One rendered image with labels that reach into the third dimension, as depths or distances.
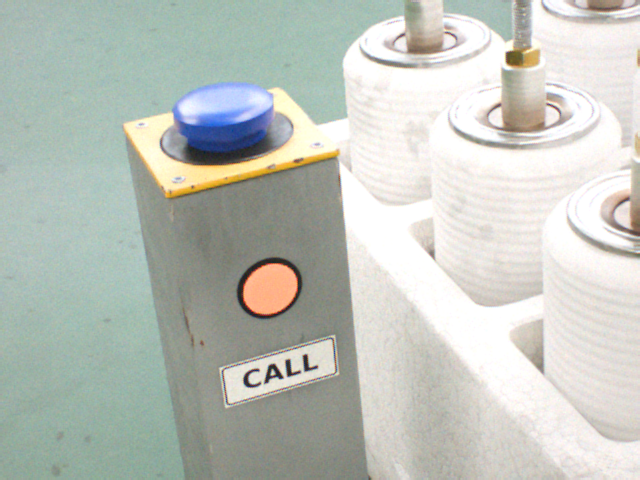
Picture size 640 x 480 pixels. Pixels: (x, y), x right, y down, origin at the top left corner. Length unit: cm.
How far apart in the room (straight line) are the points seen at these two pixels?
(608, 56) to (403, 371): 22
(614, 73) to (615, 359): 26
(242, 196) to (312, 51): 96
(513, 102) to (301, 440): 20
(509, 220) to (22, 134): 79
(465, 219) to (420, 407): 10
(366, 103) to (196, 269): 27
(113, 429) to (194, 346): 38
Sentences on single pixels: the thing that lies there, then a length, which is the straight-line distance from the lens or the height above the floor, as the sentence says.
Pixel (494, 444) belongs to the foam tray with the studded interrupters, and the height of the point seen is 15.
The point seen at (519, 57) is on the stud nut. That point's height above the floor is 29.
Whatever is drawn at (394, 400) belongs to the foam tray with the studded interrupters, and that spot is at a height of 10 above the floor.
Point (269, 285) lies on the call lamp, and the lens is 53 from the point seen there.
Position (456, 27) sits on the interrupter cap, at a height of 25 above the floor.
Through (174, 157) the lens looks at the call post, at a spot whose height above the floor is 31.
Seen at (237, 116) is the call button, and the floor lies 33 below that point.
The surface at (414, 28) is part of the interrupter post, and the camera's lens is 77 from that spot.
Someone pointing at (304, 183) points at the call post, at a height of 30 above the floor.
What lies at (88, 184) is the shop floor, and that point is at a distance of 124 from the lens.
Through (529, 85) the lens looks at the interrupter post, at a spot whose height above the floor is 27.
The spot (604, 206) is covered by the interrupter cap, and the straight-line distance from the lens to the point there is 60.
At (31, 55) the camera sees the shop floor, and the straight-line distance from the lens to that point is 157.
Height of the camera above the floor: 54
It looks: 29 degrees down
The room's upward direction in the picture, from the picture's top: 6 degrees counter-clockwise
